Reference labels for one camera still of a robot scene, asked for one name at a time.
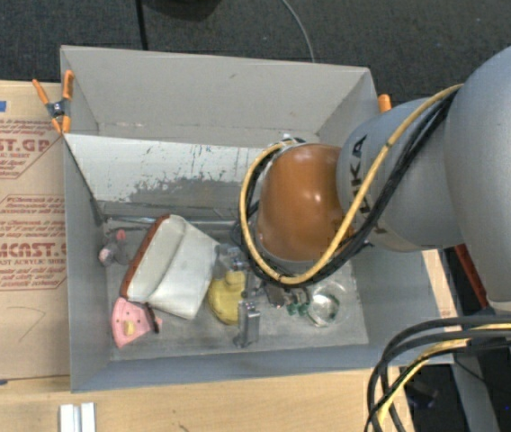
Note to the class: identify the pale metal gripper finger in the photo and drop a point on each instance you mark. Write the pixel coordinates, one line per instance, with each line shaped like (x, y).
(248, 324)
(233, 259)

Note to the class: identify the yellow rubber duck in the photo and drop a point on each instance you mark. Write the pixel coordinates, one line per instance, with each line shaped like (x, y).
(224, 299)

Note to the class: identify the clear glass bowl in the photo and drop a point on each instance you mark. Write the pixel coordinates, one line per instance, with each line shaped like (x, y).
(327, 306)

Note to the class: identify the white pouch with red-brown trim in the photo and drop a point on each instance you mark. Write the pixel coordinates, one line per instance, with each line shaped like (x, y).
(179, 268)

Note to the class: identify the pink toy bird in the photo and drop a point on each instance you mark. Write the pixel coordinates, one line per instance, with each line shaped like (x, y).
(129, 322)

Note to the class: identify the grey toy mouse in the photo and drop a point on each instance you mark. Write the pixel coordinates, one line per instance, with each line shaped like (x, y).
(110, 251)

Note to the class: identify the grey metal bin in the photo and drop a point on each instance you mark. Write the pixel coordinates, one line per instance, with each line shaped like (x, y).
(219, 97)

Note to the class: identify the brown cardboard board red print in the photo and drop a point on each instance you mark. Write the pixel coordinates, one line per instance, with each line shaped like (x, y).
(21, 295)

